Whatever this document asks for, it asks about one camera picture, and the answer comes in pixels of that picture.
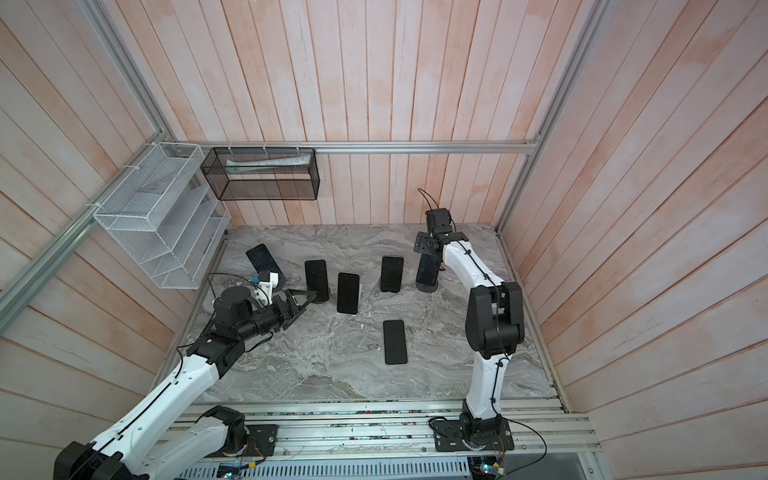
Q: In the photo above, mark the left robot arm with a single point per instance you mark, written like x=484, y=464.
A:
x=131, y=447

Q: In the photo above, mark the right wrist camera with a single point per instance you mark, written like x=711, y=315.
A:
x=439, y=222

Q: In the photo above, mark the blue edged phone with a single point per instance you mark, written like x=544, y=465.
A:
x=391, y=274

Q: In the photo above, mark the green edged phone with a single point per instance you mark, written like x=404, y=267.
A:
x=317, y=279

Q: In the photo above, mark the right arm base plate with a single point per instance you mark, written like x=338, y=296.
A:
x=456, y=435

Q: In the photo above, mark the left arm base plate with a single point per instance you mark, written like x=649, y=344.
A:
x=261, y=440

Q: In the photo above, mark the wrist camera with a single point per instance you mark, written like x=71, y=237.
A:
x=264, y=285
x=439, y=222

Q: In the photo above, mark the dark round phone stand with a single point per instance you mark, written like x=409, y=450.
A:
x=426, y=286

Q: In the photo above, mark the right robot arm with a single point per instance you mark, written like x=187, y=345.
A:
x=494, y=327

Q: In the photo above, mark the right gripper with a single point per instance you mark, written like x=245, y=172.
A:
x=422, y=242

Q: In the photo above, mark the white wire mesh shelf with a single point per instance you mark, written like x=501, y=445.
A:
x=169, y=226

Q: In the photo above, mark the purple edged phone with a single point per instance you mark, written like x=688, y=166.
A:
x=429, y=267

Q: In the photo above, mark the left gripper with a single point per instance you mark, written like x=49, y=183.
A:
x=288, y=317

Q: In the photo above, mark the black wire mesh basket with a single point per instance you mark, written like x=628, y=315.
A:
x=262, y=173

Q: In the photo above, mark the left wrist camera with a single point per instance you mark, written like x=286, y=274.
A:
x=264, y=285

